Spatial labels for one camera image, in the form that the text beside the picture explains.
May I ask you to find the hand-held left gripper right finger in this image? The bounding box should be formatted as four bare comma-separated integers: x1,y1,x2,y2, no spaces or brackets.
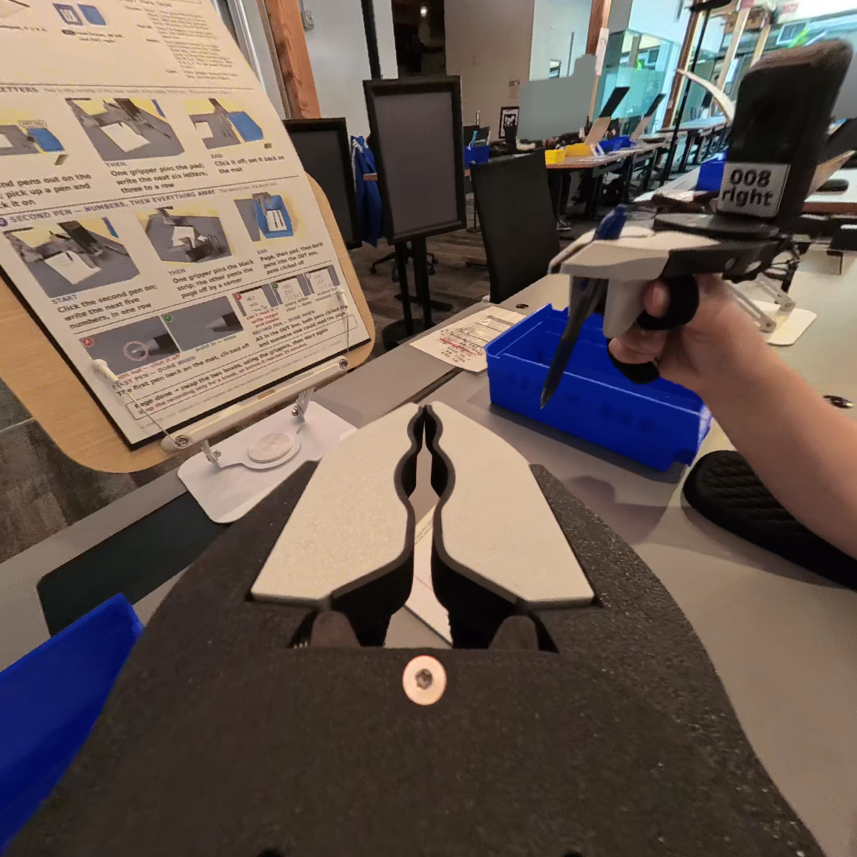
426,402,597,648

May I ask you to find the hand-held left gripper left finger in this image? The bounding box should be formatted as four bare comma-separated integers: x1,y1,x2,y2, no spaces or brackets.
250,402,427,647

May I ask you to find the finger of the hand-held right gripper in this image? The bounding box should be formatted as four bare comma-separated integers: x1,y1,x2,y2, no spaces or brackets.
560,238,672,277
548,223,672,272

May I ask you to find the blue retractable pen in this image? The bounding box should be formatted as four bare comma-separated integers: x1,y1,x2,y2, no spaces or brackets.
539,204,628,411

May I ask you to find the white lined notepad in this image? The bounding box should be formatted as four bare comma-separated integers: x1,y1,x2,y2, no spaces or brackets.
402,505,458,649

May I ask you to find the person's right forearm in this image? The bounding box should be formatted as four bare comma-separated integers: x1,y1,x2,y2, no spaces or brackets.
696,315,857,558

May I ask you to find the person's right hand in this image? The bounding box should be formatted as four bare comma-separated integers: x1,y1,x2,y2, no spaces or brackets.
609,276,778,397

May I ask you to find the blue plastic bin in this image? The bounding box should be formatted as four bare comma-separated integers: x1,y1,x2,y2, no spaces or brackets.
485,303,715,474
0,592,145,814

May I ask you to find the printed paper sheet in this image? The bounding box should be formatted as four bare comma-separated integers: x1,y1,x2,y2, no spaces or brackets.
408,305,528,374

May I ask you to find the white book stand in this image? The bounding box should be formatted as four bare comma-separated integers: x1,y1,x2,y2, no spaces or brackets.
733,268,818,347

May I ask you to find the dark rectangular desk panel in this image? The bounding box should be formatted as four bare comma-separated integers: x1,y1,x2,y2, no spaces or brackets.
37,494,225,637

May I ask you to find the black framed sign stand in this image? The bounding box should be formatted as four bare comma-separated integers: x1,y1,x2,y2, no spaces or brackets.
283,117,362,250
362,75,468,342

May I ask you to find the blue hanging jacket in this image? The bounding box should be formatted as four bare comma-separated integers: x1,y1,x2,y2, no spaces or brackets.
350,134,384,247

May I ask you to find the black pole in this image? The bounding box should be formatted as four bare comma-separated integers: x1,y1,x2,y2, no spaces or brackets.
360,0,383,80

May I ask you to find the printed instruction poster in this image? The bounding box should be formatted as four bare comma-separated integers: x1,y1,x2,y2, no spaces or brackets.
0,0,374,448

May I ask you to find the wooden post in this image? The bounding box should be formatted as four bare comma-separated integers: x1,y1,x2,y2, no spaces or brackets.
263,0,322,121

